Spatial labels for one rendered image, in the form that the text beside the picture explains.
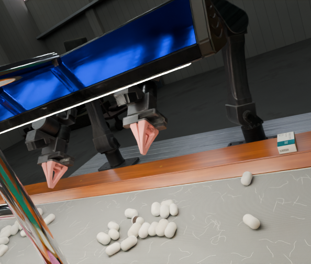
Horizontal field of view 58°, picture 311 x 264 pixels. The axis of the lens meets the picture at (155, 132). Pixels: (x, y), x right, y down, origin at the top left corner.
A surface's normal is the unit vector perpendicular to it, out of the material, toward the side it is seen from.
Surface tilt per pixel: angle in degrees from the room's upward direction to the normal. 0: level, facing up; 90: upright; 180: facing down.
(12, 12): 90
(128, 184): 45
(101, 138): 74
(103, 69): 58
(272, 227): 0
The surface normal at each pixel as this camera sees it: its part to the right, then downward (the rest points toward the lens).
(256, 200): -0.38, -0.88
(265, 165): -0.53, -0.33
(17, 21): 0.81, -0.17
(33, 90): -0.51, -0.12
